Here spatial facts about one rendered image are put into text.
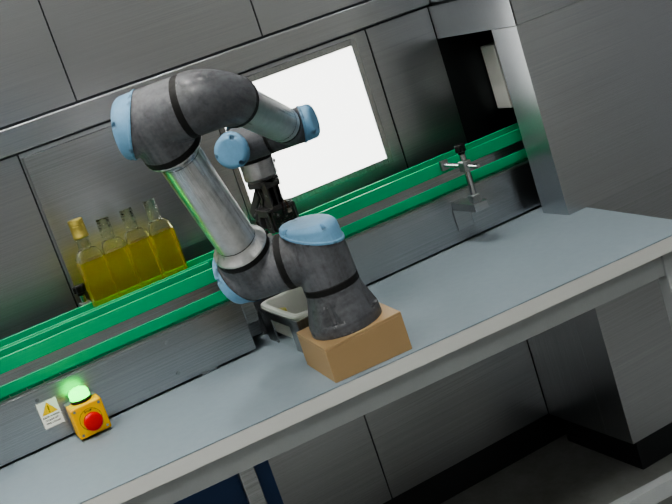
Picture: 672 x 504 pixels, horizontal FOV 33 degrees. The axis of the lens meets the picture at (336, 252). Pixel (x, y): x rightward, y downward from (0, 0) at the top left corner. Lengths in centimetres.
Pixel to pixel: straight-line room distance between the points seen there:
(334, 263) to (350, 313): 10
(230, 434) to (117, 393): 42
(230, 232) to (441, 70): 113
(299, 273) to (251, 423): 31
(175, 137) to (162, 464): 61
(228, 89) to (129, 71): 82
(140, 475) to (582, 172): 138
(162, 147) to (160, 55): 81
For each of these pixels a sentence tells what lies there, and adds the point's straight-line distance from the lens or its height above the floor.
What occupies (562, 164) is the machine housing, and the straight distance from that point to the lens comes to 288.
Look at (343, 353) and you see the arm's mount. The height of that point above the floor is 80.
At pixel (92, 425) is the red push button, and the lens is 242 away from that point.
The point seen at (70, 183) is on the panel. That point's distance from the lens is 273.
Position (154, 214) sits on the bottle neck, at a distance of 264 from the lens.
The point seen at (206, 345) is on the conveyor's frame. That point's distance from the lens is 256.
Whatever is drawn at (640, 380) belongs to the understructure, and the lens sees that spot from 310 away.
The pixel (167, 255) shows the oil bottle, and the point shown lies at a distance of 264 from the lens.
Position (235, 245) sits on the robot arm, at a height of 107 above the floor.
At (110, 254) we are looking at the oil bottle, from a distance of 261.
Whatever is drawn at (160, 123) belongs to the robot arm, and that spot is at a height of 135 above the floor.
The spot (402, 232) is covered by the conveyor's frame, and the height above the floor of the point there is 84.
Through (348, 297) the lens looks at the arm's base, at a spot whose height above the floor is 89.
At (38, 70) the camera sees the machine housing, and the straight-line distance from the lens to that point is 275.
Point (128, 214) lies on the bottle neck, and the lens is 263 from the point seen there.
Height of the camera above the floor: 150
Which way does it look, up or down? 13 degrees down
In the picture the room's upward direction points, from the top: 18 degrees counter-clockwise
